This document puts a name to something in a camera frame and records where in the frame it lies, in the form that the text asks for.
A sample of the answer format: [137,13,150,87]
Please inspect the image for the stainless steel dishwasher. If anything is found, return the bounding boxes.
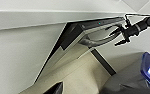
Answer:
[33,15,129,84]

